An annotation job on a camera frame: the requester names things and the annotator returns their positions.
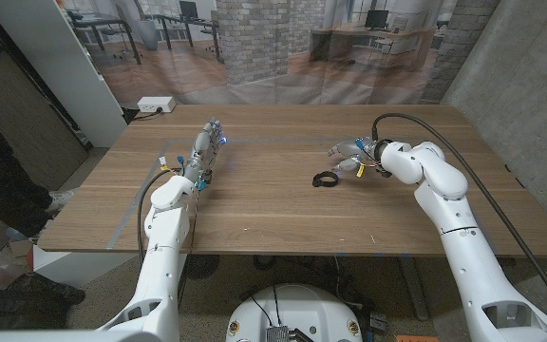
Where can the orange object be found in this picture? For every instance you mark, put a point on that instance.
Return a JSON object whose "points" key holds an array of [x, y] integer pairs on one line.
{"points": [[416, 339]]}

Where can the white power strip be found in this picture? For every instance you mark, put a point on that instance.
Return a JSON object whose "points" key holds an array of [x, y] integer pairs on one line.
{"points": [[156, 103]]}

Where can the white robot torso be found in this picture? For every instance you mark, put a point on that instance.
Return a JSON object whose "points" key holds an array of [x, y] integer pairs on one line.
{"points": [[297, 309]]}

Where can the white cabinet panel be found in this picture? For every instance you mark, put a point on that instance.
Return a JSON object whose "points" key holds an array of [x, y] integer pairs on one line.
{"points": [[64, 71]]}

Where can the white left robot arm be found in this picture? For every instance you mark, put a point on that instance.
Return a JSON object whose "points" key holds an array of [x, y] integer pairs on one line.
{"points": [[159, 271]]}

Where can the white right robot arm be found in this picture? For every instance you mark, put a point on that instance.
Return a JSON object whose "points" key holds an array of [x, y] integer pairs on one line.
{"points": [[473, 266]]}

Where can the grey table leg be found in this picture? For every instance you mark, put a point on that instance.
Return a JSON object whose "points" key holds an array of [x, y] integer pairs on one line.
{"points": [[413, 290]]}

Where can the black bag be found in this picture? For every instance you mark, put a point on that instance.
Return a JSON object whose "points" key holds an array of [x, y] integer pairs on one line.
{"points": [[31, 299]]}

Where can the black round grille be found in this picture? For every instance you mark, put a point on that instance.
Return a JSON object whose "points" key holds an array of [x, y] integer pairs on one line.
{"points": [[201, 266]]}

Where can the printed office backdrop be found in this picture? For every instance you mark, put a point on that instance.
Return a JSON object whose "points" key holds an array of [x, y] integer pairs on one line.
{"points": [[254, 47]]}

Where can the dark wooden door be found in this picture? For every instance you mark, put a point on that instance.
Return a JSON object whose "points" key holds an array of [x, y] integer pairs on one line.
{"points": [[17, 119]]}

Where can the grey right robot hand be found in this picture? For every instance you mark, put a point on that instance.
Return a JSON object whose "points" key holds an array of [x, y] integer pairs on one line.
{"points": [[361, 151]]}

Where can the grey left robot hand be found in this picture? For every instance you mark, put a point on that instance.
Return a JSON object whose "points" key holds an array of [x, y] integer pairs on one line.
{"points": [[201, 154]]}

